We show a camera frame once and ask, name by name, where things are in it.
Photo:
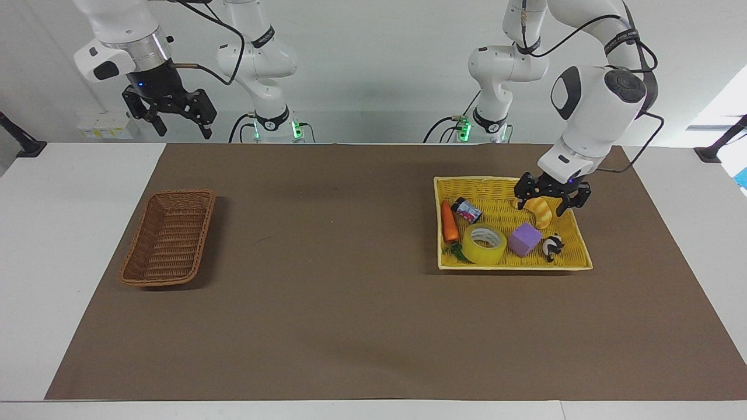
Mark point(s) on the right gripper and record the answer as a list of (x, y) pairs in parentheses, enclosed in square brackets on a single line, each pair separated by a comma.
[(153, 81)]

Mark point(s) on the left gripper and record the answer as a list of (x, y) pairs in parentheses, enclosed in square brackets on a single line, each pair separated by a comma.
[(560, 188)]

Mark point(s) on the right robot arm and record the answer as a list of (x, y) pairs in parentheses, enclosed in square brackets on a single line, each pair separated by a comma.
[(262, 58)]

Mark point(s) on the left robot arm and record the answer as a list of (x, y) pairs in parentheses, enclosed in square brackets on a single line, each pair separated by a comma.
[(595, 105)]

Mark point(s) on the yellow woven basket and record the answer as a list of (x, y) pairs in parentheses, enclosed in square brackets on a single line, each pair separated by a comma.
[(508, 216)]

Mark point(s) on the yellow tape roll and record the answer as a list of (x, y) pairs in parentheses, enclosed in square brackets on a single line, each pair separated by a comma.
[(484, 252)]

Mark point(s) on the brown wicker basket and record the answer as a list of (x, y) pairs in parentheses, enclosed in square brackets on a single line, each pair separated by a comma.
[(169, 239)]

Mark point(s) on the yellow toy croissant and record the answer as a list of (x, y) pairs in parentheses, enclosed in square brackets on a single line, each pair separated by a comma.
[(541, 211)]

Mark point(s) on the black and white toy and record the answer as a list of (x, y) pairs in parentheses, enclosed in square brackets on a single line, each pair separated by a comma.
[(552, 247)]

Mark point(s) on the purple cube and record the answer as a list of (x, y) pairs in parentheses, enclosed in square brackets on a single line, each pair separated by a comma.
[(524, 240)]

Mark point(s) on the white power strip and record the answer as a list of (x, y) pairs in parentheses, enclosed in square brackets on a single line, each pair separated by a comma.
[(105, 128)]

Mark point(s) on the small dark can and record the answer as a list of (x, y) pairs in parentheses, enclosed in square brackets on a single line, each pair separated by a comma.
[(467, 211)]

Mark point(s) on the orange toy carrot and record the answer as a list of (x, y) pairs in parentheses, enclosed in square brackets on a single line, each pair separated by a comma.
[(448, 224)]

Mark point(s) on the black stand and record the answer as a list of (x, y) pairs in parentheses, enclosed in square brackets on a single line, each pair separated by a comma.
[(715, 149), (26, 146)]

